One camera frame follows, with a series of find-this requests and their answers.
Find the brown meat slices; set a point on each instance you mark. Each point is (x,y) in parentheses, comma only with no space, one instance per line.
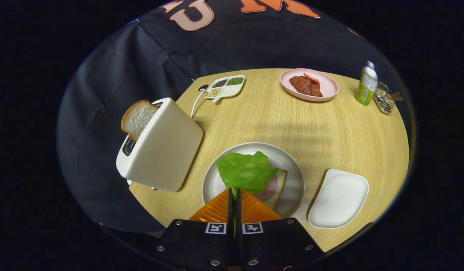
(303,86)

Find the round white plate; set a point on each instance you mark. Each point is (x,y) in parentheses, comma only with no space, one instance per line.
(288,165)

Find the white toaster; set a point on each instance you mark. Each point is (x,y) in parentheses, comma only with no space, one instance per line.
(164,150)

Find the green mung beans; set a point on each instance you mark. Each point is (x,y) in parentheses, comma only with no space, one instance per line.
(235,81)

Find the green label bottle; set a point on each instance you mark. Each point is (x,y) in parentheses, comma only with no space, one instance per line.
(365,88)

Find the green lettuce leaf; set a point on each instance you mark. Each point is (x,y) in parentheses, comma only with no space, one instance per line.
(247,171)

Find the red sausage piece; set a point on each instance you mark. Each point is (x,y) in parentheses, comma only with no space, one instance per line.
(311,78)

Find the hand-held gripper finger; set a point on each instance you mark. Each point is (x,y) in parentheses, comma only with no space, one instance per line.
(238,212)
(230,212)

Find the yellow soybeans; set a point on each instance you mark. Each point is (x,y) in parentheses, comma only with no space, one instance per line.
(214,92)

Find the white bread slice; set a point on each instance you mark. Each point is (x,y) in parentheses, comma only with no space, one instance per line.
(281,188)
(138,118)

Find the white divided dish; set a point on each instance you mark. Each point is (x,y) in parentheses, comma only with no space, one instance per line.
(232,91)

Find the pink ham slice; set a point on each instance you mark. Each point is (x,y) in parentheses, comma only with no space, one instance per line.
(269,192)

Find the white rounded square dish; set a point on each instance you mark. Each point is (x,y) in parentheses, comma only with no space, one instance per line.
(339,199)

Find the dark grains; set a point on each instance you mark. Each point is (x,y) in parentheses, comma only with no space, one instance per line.
(220,83)

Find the pink plate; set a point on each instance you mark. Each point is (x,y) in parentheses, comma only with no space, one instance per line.
(326,88)

